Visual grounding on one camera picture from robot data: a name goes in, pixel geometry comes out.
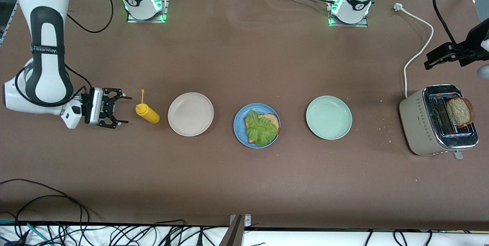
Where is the yellow mustard squeeze bottle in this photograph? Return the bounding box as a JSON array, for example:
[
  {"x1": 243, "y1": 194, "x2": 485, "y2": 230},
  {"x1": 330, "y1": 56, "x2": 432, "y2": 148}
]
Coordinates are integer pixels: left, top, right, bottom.
[{"x1": 135, "y1": 89, "x2": 161, "y2": 125}]

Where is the brown toasted bread slice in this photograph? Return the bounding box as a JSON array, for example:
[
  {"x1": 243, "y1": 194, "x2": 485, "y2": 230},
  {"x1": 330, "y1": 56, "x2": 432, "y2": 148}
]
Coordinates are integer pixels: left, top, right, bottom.
[
  {"x1": 445, "y1": 97, "x2": 476, "y2": 128},
  {"x1": 244, "y1": 113, "x2": 281, "y2": 144}
]

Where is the green lettuce leaf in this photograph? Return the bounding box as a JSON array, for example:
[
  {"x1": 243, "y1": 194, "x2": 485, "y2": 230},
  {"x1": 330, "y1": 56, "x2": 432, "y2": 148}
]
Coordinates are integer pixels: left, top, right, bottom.
[{"x1": 245, "y1": 109, "x2": 278, "y2": 147}]

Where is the beige round plate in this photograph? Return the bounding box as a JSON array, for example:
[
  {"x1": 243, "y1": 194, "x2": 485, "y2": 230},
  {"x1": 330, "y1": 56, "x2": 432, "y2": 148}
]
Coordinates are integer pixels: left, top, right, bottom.
[{"x1": 168, "y1": 92, "x2": 215, "y2": 137}]

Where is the pale green round plate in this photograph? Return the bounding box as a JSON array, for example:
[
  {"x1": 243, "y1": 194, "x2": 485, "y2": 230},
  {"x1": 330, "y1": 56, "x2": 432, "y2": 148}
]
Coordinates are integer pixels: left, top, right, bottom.
[{"x1": 306, "y1": 95, "x2": 353, "y2": 141}]

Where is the blue round plate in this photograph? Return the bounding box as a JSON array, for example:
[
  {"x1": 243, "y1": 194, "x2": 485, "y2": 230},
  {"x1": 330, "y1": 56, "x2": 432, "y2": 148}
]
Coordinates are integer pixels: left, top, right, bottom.
[{"x1": 233, "y1": 103, "x2": 281, "y2": 149}]

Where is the beige and chrome toaster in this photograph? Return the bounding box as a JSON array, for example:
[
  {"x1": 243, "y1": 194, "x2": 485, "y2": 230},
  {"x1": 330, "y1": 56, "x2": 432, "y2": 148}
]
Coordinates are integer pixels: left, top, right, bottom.
[{"x1": 398, "y1": 84, "x2": 479, "y2": 160}]

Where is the white toaster power cable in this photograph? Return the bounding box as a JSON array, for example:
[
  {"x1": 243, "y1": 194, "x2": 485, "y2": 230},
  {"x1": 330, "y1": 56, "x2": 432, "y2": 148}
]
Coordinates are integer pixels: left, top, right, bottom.
[{"x1": 393, "y1": 3, "x2": 435, "y2": 99}]

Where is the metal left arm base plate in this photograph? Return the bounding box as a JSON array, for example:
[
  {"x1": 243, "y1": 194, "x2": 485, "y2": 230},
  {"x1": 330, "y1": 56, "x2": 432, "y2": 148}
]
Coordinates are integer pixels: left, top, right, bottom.
[{"x1": 327, "y1": 0, "x2": 369, "y2": 28}]

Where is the black looping floor cable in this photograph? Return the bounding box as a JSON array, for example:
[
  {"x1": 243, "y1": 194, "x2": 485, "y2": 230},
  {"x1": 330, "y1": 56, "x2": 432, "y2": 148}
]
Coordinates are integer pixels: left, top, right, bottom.
[
  {"x1": 15, "y1": 195, "x2": 84, "y2": 239},
  {"x1": 0, "y1": 179, "x2": 91, "y2": 235}
]

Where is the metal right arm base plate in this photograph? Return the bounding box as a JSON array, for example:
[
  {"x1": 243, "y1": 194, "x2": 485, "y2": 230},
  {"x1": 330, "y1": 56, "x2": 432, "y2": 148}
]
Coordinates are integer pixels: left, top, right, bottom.
[{"x1": 126, "y1": 0, "x2": 171, "y2": 23}]

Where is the perforated aluminium frame rail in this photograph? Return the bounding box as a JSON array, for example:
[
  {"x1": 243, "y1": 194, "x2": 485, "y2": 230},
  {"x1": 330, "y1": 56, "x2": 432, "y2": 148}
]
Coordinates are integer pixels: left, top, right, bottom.
[{"x1": 0, "y1": 2, "x2": 19, "y2": 45}]

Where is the teal cable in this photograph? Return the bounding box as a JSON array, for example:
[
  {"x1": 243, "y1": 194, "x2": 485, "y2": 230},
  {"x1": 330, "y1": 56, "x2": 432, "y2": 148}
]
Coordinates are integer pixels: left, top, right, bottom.
[{"x1": 26, "y1": 222, "x2": 55, "y2": 246}]

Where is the grey aluminium profile post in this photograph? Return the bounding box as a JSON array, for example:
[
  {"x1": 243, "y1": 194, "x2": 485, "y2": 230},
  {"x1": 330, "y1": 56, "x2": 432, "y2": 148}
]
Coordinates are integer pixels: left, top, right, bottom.
[{"x1": 219, "y1": 215, "x2": 245, "y2": 246}]

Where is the silver metal bracket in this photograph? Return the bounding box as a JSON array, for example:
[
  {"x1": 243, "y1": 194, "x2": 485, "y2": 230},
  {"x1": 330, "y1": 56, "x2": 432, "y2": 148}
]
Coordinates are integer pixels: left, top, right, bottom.
[{"x1": 229, "y1": 214, "x2": 252, "y2": 227}]

